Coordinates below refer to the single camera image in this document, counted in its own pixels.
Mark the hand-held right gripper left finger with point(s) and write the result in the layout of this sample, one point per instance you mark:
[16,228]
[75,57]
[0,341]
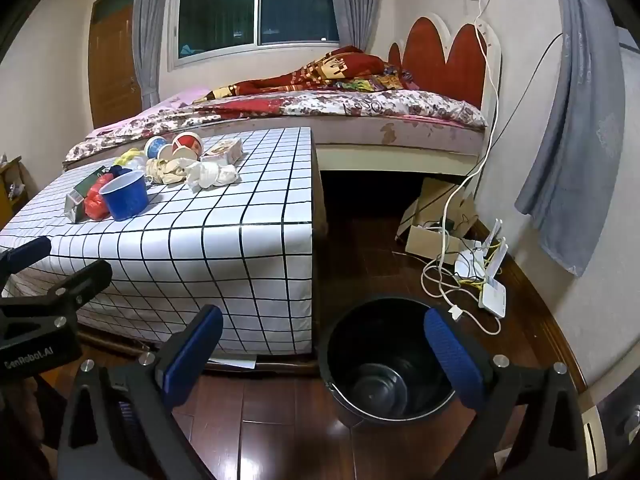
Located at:
[192,355]

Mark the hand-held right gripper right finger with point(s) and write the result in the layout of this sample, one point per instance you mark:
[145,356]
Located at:
[452,355]

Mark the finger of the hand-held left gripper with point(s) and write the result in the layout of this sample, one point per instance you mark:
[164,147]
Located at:
[82,282]
[27,252]

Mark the black plastic bin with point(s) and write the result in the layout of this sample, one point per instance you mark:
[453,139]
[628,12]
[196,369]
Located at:
[380,360]

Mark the red plastic bag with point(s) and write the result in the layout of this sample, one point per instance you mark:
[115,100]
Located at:
[95,202]

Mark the green carton box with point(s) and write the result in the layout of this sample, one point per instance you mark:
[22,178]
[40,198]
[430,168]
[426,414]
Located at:
[87,182]

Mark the blue plastic cup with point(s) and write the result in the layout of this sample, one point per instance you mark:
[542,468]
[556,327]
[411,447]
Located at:
[125,200]

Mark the yellow plastic bag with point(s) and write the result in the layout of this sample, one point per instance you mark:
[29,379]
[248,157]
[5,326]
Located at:
[131,156]

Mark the beige cloth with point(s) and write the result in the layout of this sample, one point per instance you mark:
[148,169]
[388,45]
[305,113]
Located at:
[165,170]

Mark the blue paper cup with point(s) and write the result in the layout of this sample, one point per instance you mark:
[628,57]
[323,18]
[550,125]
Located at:
[156,147]

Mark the white tissue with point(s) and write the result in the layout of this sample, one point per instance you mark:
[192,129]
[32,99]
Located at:
[210,172]

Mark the red paper cup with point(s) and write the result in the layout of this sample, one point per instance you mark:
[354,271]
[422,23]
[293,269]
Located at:
[189,142]

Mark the beige printed snack box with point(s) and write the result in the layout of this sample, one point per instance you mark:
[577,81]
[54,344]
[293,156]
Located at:
[222,149]

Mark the wooden cabinet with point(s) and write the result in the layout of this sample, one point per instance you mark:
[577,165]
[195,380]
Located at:
[10,200]

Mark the white flat modem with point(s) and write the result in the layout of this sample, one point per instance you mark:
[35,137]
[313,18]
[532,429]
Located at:
[492,297]

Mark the white router with antennas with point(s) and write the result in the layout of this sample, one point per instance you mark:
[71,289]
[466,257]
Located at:
[470,262]

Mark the white checked tablecloth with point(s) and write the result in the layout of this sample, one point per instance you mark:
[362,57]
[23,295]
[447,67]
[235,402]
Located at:
[200,240]

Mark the cardboard box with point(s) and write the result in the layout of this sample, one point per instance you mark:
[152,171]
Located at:
[425,242]

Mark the pink sheet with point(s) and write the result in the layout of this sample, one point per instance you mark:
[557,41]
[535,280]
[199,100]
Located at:
[165,105]

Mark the wooden door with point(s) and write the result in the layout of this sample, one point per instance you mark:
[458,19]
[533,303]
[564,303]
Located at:
[112,70]

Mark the bed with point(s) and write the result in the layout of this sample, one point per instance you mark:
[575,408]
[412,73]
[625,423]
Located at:
[400,132]

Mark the grey patterned curtain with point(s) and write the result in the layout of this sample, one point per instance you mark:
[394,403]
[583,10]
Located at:
[575,160]

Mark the floral quilt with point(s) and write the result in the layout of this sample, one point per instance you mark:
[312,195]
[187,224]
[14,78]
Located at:
[350,102]

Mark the red scalloped headboard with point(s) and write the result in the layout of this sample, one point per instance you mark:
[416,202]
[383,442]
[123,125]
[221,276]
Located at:
[440,60]

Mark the red printed blanket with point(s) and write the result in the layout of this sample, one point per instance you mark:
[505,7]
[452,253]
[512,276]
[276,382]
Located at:
[325,72]

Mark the large sliding window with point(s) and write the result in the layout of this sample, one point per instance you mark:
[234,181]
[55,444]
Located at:
[295,5]

